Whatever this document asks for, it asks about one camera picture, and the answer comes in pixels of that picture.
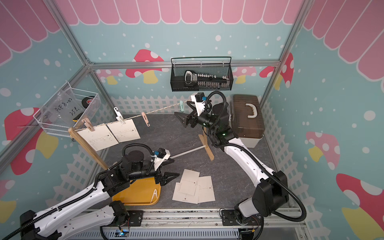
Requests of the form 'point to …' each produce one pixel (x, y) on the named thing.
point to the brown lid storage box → (247, 119)
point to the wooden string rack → (202, 137)
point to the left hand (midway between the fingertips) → (175, 170)
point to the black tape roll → (86, 101)
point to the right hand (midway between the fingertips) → (181, 108)
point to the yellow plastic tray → (142, 192)
